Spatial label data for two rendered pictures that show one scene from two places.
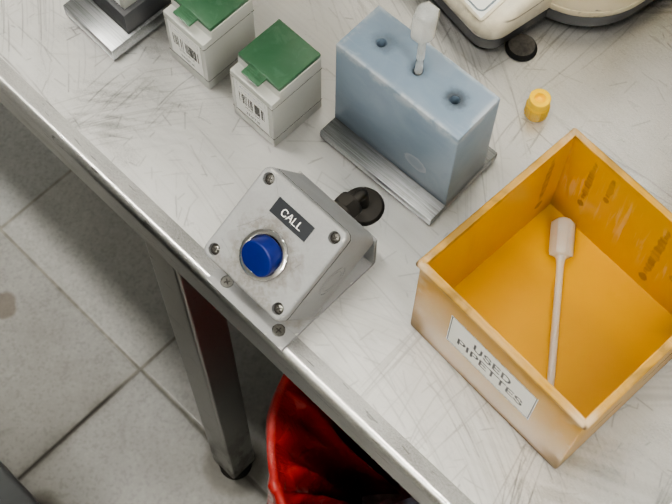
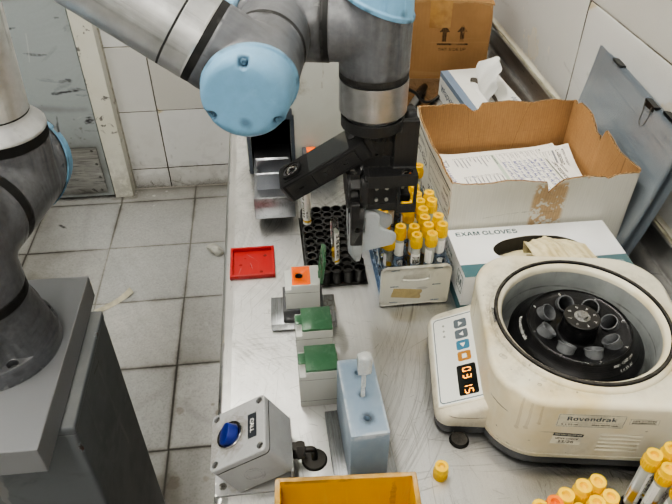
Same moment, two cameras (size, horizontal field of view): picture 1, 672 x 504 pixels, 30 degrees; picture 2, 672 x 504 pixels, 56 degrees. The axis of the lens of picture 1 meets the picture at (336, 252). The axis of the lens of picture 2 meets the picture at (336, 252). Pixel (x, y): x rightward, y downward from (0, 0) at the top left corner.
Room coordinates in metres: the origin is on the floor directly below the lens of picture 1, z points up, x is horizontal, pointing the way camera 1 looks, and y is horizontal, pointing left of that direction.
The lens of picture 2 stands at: (0.08, -0.30, 1.52)
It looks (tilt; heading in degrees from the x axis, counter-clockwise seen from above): 40 degrees down; 40
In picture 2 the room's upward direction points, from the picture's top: straight up
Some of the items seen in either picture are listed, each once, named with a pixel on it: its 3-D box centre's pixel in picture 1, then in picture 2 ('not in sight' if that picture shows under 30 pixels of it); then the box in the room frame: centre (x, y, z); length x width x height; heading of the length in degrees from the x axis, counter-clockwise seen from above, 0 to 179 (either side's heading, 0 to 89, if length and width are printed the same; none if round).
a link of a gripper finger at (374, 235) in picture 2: not in sight; (372, 238); (0.58, 0.07, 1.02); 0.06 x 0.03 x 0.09; 134
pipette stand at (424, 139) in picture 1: (412, 111); (361, 422); (0.42, -0.05, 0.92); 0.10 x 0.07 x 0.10; 48
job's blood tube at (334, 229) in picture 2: not in sight; (334, 246); (0.63, 0.17, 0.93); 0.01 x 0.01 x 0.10
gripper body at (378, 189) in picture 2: not in sight; (377, 159); (0.60, 0.08, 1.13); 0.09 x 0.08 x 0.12; 134
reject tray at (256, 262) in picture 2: not in sight; (252, 262); (0.56, 0.28, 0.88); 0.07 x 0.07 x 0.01; 47
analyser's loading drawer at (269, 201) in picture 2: not in sight; (272, 170); (0.72, 0.40, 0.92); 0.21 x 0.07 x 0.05; 47
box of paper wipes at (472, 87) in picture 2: not in sight; (484, 89); (1.21, 0.26, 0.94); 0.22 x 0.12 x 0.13; 51
